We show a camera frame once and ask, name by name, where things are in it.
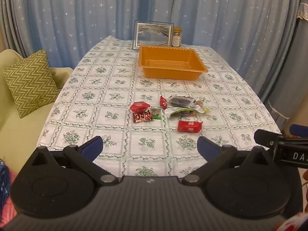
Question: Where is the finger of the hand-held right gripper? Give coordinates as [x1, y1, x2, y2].
[290, 124, 308, 136]
[254, 129, 281, 149]

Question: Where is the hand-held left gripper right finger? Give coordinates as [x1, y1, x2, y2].
[182, 136, 276, 186]

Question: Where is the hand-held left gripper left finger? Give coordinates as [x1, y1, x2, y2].
[28, 136, 119, 186]

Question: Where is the yellow candy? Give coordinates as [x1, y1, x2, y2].
[195, 101, 212, 114]

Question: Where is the green orange snack packet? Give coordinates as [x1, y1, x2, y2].
[164, 107, 204, 119]

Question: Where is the clear dark snack packet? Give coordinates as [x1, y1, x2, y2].
[168, 96, 200, 108]

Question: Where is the red striped snack packet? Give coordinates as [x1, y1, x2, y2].
[132, 112, 154, 124]

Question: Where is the green candy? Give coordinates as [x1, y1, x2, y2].
[150, 108, 162, 120]

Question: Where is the orange plastic tray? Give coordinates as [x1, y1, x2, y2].
[138, 45, 208, 80]

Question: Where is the floral checked tablecloth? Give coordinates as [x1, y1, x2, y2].
[36, 36, 283, 177]

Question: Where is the lace trimmed grey curtain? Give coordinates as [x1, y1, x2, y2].
[267, 0, 308, 128]

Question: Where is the red white printed clothing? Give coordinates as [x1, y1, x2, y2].
[275, 212, 302, 231]

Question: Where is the light green sofa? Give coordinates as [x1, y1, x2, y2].
[0, 49, 74, 174]

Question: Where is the green zigzag cushion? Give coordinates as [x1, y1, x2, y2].
[3, 49, 60, 119]

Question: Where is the blue starred cloth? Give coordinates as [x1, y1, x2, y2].
[0, 160, 11, 199]

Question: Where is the pink cloth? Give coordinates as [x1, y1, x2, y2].
[0, 171, 18, 225]

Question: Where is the clear jar with gold lid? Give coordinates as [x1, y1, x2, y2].
[171, 26, 182, 48]

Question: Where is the blue starry curtain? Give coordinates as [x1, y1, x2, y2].
[14, 0, 304, 101]

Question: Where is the grey pleated curtain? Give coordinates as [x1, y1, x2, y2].
[0, 0, 28, 57]

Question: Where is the silver picture frame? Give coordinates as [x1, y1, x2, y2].
[133, 21, 174, 51]

